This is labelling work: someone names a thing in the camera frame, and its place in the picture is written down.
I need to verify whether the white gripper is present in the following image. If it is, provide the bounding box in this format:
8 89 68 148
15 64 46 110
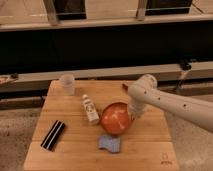
128 99 146 120

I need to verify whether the orange ceramic bowl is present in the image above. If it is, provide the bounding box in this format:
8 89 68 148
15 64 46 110
100 102 133 135

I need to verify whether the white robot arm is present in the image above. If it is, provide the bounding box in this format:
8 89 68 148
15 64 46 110
128 74 213 133

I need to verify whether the dried red chili pepper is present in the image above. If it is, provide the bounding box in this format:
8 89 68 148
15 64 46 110
122 83 129 91

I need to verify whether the blue sponge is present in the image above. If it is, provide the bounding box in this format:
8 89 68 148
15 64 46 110
98 134 121 153

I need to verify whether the small white bottle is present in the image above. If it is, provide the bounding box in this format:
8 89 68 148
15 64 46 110
82 94 100 125

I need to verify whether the wooden cutting board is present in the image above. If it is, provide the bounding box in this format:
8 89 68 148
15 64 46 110
24 80 179 171

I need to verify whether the clear plastic cup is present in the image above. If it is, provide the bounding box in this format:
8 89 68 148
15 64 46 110
59 74 75 95

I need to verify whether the black striped rectangular block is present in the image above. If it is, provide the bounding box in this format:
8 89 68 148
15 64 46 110
41 120 65 151

